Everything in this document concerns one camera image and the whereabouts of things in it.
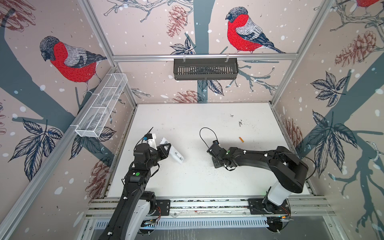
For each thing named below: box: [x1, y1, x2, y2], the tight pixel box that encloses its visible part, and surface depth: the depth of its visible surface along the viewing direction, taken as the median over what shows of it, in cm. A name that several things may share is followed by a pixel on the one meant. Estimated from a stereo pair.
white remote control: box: [159, 137, 185, 164], surface depth 81 cm
